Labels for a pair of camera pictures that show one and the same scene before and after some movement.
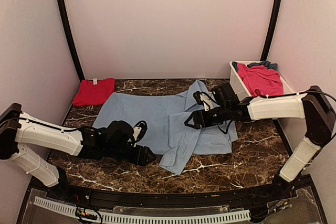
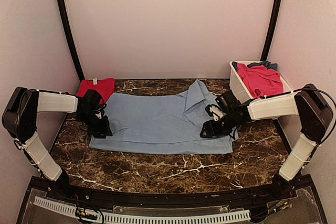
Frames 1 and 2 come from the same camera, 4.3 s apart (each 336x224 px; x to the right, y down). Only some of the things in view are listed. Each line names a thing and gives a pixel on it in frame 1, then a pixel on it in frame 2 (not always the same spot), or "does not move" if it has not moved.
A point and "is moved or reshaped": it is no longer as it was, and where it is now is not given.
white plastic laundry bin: (239, 89) does not move
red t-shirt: (94, 92) does not move
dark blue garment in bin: (269, 65) does not move
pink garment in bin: (261, 81) does not move
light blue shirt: (166, 133) is moved or reshaped
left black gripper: (140, 157) to (104, 129)
